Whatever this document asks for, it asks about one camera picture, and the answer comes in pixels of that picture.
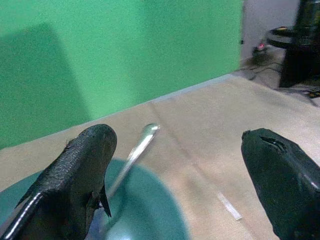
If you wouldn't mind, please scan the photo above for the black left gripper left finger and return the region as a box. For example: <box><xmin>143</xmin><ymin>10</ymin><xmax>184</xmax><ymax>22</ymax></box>
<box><xmin>0</xmin><ymin>123</ymin><xmax>118</xmax><ymax>240</ymax></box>

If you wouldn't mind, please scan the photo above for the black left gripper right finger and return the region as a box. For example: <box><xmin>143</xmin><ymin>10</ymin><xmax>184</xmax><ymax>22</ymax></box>
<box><xmin>240</xmin><ymin>127</ymin><xmax>320</xmax><ymax>240</ymax></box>

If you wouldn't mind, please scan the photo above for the silver metal spoon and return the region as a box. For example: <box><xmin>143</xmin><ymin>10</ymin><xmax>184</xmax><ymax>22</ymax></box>
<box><xmin>91</xmin><ymin>123</ymin><xmax>161</xmax><ymax>240</ymax></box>

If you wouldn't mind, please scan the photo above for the white tape strip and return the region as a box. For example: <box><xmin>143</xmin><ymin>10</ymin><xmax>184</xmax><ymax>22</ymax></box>
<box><xmin>216</xmin><ymin>191</ymin><xmax>243</xmax><ymax>222</ymax></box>

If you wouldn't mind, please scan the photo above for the teal round plate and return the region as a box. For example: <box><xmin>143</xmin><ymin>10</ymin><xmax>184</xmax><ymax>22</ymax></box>
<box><xmin>0</xmin><ymin>158</ymin><xmax>190</xmax><ymax>240</ymax></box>

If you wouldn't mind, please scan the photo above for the beige tablecloth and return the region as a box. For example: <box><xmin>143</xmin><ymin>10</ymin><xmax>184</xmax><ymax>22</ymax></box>
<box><xmin>0</xmin><ymin>73</ymin><xmax>320</xmax><ymax>240</ymax></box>

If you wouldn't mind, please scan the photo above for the green backdrop screen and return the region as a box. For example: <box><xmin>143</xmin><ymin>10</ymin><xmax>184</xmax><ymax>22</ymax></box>
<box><xmin>0</xmin><ymin>0</ymin><xmax>245</xmax><ymax>150</ymax></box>

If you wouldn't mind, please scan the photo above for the black device with red light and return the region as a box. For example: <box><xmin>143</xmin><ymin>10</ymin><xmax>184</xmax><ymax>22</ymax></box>
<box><xmin>252</xmin><ymin>42</ymin><xmax>271</xmax><ymax>55</ymax></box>

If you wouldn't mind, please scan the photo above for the black round stand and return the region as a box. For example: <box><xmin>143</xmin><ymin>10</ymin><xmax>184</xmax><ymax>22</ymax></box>
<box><xmin>266</xmin><ymin>0</ymin><xmax>320</xmax><ymax>88</ymax></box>

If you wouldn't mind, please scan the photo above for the black floor cable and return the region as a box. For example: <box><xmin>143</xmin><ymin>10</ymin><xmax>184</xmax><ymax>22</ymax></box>
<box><xmin>241</xmin><ymin>57</ymin><xmax>285</xmax><ymax>81</ymax></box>

